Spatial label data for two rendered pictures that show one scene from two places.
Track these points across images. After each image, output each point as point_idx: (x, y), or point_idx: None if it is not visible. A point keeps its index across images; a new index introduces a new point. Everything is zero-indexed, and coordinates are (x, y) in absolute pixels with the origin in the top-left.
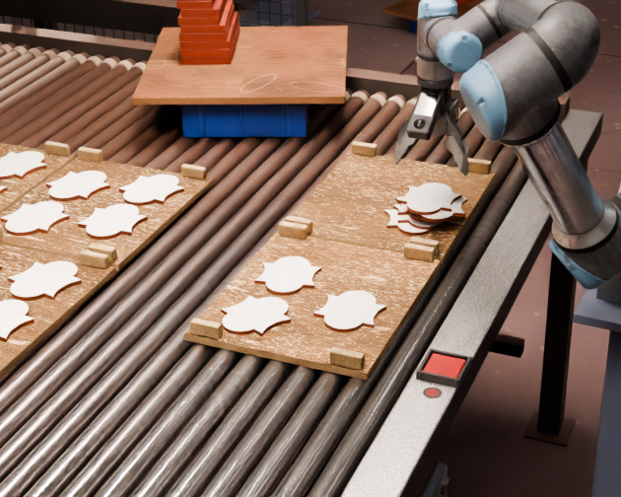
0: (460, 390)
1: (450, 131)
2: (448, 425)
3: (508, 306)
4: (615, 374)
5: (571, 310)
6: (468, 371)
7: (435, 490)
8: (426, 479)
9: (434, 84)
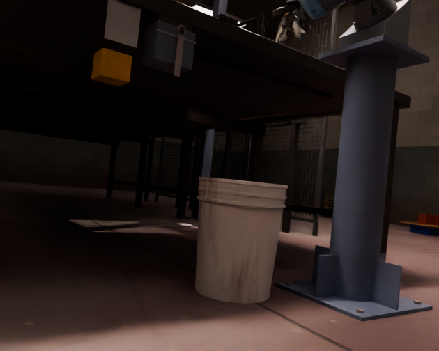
0: (224, 26)
1: (294, 19)
2: (206, 26)
3: (288, 55)
4: (343, 98)
5: (387, 190)
6: (235, 27)
7: (177, 27)
8: (175, 21)
9: (289, 0)
